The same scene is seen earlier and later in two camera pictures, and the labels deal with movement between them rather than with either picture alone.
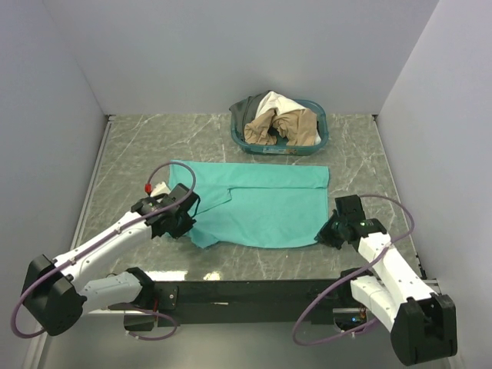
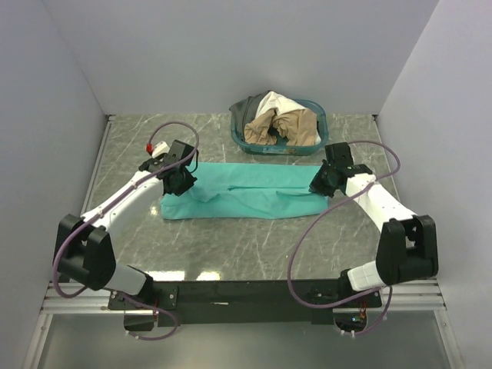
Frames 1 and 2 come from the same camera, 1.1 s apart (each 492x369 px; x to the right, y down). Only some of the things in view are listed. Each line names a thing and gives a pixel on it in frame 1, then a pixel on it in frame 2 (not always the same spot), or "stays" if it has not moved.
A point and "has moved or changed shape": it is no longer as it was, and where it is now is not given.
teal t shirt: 254,204 has moved or changed shape
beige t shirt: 300,125 stays
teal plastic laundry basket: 281,147 stays
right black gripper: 324,237 -> 316,186
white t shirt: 274,101 stays
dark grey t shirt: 244,112 stays
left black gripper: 186,225 -> 187,184
